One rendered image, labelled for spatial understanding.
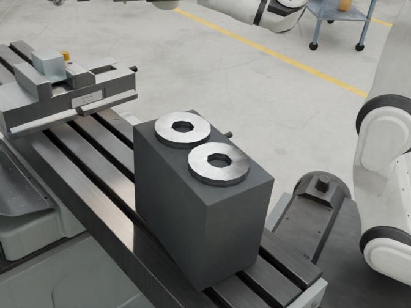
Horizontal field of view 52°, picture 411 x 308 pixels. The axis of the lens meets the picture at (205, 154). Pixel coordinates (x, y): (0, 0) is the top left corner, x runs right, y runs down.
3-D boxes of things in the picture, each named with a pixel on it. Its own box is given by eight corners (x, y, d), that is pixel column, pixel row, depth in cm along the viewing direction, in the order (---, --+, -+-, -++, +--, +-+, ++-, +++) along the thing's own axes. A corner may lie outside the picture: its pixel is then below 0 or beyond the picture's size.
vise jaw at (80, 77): (71, 65, 111) (69, 51, 108) (96, 84, 104) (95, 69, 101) (49, 71, 107) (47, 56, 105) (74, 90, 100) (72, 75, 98)
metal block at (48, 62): (54, 69, 105) (51, 47, 101) (66, 79, 101) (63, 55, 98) (34, 75, 102) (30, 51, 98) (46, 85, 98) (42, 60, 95)
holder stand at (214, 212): (188, 187, 86) (194, 101, 74) (257, 263, 72) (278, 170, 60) (134, 208, 80) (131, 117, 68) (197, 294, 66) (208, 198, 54)
